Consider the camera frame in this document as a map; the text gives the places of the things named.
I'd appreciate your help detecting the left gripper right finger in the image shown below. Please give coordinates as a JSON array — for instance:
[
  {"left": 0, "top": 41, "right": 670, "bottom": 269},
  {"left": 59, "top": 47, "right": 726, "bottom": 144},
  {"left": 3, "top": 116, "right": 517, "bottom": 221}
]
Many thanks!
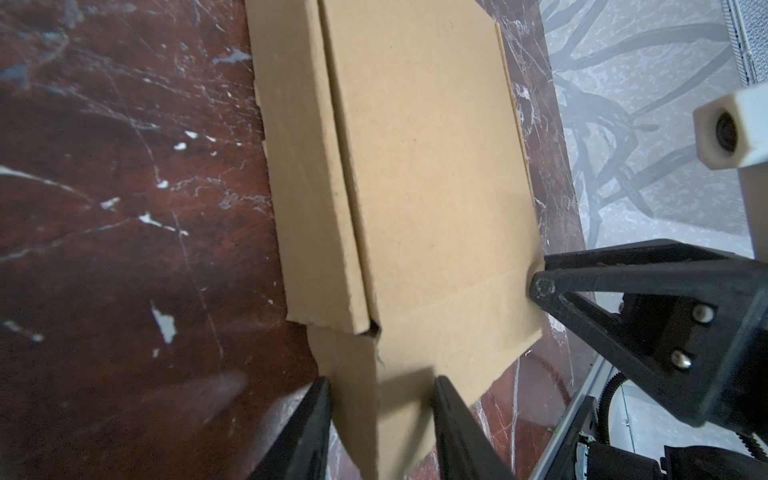
[{"left": 431, "top": 375, "right": 515, "bottom": 480}]

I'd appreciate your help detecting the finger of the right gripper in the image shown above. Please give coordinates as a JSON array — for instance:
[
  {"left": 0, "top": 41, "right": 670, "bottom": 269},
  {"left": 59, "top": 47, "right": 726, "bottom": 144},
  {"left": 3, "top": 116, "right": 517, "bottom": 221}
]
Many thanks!
[
  {"left": 529, "top": 263, "right": 767, "bottom": 429},
  {"left": 544, "top": 239, "right": 744, "bottom": 271}
]

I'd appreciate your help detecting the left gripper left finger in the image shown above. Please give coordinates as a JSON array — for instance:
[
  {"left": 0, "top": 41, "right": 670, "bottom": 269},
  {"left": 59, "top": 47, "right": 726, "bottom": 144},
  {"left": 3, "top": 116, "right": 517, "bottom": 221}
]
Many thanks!
[{"left": 247, "top": 377, "right": 332, "bottom": 480}]

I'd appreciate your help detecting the brown cardboard box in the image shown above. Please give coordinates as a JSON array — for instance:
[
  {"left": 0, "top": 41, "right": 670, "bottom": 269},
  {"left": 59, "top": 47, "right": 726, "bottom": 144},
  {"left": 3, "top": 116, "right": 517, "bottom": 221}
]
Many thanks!
[{"left": 246, "top": 1, "right": 547, "bottom": 479}]

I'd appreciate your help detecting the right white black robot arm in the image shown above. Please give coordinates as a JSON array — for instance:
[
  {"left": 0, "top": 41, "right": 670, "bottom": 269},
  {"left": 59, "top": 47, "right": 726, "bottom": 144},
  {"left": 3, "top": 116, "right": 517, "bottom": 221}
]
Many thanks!
[{"left": 528, "top": 240, "right": 767, "bottom": 479}]

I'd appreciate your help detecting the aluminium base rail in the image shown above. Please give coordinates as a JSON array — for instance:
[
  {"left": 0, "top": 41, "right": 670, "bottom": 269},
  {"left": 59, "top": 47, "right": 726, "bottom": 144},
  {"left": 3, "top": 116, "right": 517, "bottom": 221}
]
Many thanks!
[{"left": 529, "top": 355, "right": 617, "bottom": 479}]

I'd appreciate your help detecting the right black corrugated cable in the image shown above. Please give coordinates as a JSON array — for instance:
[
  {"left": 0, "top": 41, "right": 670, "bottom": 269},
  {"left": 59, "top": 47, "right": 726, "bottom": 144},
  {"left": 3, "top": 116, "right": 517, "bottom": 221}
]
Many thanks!
[{"left": 596, "top": 371, "right": 768, "bottom": 463}]

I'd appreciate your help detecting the white wire mesh basket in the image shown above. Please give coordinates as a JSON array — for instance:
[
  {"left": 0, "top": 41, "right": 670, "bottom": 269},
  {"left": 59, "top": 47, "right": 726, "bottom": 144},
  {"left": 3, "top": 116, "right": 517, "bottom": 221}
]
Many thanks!
[{"left": 721, "top": 0, "right": 768, "bottom": 86}]

